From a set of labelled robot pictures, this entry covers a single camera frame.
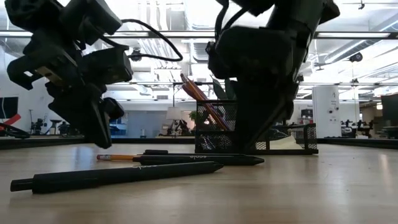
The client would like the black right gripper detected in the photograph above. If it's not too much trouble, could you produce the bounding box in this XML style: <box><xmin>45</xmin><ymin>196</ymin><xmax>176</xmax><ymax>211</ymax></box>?
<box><xmin>206</xmin><ymin>26</ymin><xmax>308</xmax><ymax>153</ymax></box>

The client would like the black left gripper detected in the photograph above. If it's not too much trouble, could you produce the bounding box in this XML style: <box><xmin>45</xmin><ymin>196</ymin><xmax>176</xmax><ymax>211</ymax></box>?
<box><xmin>6</xmin><ymin>29</ymin><xmax>134</xmax><ymax>149</ymax></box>

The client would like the black mesh desk organizer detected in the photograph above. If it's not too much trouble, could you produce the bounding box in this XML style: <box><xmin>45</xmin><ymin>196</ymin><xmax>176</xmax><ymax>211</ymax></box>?
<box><xmin>195</xmin><ymin>99</ymin><xmax>319</xmax><ymax>156</ymax></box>

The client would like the yellow sticky note pad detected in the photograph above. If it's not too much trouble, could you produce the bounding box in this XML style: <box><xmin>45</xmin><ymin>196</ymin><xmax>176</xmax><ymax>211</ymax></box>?
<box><xmin>269</xmin><ymin>135</ymin><xmax>305</xmax><ymax>151</ymax></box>

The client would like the black pen with print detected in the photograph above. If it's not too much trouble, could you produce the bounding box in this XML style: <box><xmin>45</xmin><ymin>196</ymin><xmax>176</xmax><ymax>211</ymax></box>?
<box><xmin>132</xmin><ymin>154</ymin><xmax>266</xmax><ymax>167</ymax></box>

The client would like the snake plant in white pot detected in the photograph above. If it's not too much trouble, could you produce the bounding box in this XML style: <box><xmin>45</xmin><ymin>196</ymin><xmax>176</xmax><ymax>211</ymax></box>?
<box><xmin>210</xmin><ymin>75</ymin><xmax>238</xmax><ymax>101</ymax></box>

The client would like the floor lamp with white shade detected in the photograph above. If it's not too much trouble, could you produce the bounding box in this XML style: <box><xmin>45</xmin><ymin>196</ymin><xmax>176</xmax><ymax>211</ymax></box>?
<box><xmin>165</xmin><ymin>106</ymin><xmax>183</xmax><ymax>138</ymax></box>

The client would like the white pillar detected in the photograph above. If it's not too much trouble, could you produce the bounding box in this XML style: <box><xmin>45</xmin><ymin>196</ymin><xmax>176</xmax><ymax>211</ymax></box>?
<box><xmin>312</xmin><ymin>85</ymin><xmax>341</xmax><ymax>138</ymax></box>

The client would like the black aluminium table frame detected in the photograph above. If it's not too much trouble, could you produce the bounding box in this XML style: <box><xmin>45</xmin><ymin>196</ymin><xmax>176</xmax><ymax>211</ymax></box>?
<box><xmin>0</xmin><ymin>30</ymin><xmax>398</xmax><ymax>151</ymax></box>

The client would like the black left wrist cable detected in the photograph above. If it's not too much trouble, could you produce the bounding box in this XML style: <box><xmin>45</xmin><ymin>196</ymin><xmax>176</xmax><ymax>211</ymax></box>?
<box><xmin>99</xmin><ymin>18</ymin><xmax>184</xmax><ymax>62</ymax></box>

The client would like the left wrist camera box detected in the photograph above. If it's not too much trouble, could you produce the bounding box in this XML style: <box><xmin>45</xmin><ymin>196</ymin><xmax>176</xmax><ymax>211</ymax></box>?
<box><xmin>58</xmin><ymin>0</ymin><xmax>124</xmax><ymax>46</ymax></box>

